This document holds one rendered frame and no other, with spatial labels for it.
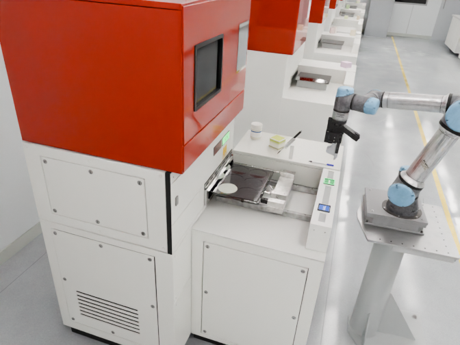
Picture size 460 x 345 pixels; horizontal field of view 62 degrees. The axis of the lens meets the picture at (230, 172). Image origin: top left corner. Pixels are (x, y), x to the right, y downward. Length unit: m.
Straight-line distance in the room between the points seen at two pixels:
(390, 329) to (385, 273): 0.49
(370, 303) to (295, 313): 0.58
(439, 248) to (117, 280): 1.53
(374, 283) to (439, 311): 0.78
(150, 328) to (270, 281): 0.66
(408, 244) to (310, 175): 0.62
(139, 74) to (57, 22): 0.33
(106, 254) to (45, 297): 0.98
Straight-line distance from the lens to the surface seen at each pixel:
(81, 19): 1.46
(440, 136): 1.78
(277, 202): 1.91
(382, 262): 2.23
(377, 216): 2.03
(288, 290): 1.90
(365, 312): 2.48
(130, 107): 1.44
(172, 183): 1.50
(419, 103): 1.90
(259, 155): 2.23
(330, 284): 2.87
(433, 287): 3.16
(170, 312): 1.96
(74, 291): 2.24
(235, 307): 2.08
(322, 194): 1.93
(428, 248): 2.03
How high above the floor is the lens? 1.94
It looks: 29 degrees down
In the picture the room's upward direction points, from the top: 4 degrees clockwise
